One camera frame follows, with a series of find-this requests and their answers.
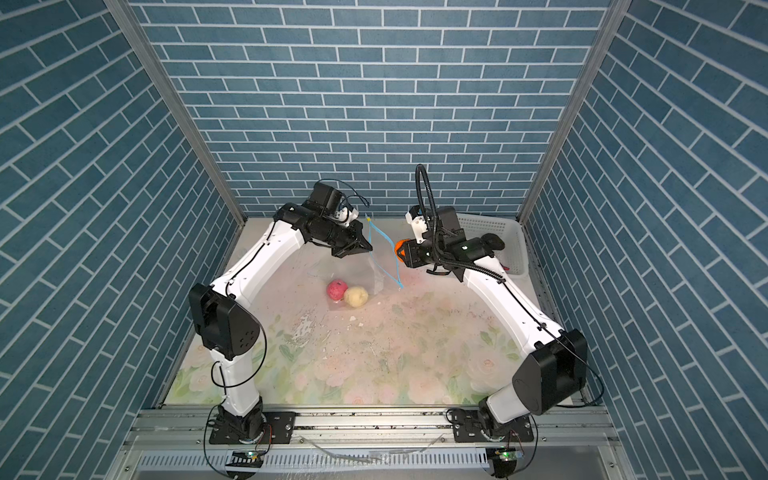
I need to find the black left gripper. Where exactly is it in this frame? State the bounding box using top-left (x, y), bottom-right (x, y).
top-left (316, 218), bottom-right (374, 257)

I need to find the orange toy fruit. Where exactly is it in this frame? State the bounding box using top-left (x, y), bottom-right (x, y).
top-left (394, 239), bottom-right (408, 262)

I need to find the clear zip top bag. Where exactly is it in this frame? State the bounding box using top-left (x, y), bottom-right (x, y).
top-left (327, 217), bottom-right (404, 308)

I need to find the pink toy fruit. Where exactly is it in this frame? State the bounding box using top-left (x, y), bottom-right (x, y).
top-left (326, 279), bottom-right (348, 302)

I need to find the cream toy bun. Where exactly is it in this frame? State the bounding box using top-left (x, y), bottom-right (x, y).
top-left (343, 286), bottom-right (369, 308)

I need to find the dark toy avocado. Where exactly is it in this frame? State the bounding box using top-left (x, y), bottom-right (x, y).
top-left (481, 233), bottom-right (506, 251)

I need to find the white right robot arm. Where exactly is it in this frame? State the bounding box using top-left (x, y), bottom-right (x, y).
top-left (395, 238), bottom-right (588, 438)

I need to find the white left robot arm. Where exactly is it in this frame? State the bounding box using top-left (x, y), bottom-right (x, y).
top-left (189, 203), bottom-right (373, 423)

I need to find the white plastic basket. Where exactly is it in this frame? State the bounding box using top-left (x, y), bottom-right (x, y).
top-left (455, 214), bottom-right (529, 277)

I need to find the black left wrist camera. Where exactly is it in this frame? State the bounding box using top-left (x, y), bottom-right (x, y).
top-left (304, 181), bottom-right (353, 222)

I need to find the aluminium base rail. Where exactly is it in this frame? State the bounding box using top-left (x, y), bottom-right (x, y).
top-left (108, 406), bottom-right (633, 479)

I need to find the aluminium left corner post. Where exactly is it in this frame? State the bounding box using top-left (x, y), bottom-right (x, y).
top-left (104, 0), bottom-right (246, 227)

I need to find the aluminium corner post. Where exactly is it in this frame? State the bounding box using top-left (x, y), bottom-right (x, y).
top-left (104, 0), bottom-right (246, 227)
top-left (517, 0), bottom-right (631, 225)

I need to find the aluminium right corner post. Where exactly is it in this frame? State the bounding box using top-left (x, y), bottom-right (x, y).
top-left (517, 0), bottom-right (631, 225)

